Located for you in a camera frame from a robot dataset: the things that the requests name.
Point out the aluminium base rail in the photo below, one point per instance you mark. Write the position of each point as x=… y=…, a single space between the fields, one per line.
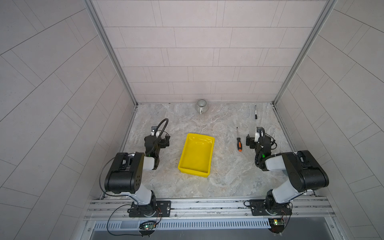
x=111 y=216

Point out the white ribbed cup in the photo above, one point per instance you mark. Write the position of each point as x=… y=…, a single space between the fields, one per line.
x=201 y=106

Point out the orange black screwdriver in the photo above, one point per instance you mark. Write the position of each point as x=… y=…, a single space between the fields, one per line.
x=239 y=143

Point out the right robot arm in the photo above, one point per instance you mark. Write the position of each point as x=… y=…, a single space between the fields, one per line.
x=303 y=171

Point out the circuit board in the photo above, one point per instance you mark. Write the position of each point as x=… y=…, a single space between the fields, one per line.
x=277 y=226
x=148 y=226

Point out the yellow plastic bin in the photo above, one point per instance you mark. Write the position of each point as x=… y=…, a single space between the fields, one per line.
x=197 y=155

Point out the left circuit board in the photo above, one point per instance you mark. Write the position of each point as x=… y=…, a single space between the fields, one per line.
x=148 y=226

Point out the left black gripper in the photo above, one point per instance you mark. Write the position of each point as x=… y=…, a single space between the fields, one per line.
x=162 y=142

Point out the right circuit board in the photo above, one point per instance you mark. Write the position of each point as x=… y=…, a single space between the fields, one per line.
x=277 y=226

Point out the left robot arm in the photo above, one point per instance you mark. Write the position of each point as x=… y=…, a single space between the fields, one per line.
x=125 y=176

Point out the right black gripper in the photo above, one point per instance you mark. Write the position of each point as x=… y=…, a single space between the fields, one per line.
x=252 y=140

